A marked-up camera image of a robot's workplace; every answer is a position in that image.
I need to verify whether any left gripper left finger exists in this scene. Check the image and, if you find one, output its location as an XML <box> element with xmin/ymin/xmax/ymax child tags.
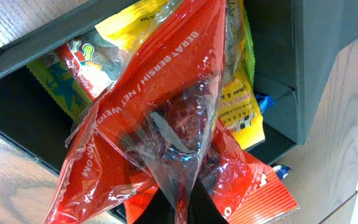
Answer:
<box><xmin>134</xmin><ymin>189</ymin><xmax>175</xmax><ymax>224</ymax></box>

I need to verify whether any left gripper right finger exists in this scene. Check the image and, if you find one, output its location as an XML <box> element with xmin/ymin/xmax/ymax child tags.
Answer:
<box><xmin>188</xmin><ymin>179</ymin><xmax>228</xmax><ymax>224</ymax></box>

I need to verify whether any red Hacks candy bag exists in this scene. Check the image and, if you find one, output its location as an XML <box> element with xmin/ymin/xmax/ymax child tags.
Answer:
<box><xmin>44</xmin><ymin>0</ymin><xmax>298</xmax><ymax>223</ymax></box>

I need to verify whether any Haribo worms candy bag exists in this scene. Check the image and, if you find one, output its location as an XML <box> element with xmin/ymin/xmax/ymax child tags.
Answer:
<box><xmin>27</xmin><ymin>0</ymin><xmax>255</xmax><ymax>119</ymax></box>

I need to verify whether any yellow Hacks candy bag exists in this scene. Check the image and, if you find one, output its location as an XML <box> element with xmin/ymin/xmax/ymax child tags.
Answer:
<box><xmin>96</xmin><ymin>0</ymin><xmax>270</xmax><ymax>150</ymax></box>

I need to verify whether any dark green open box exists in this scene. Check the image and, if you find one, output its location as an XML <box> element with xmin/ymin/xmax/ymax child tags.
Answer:
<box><xmin>0</xmin><ymin>0</ymin><xmax>358</xmax><ymax>224</ymax></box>

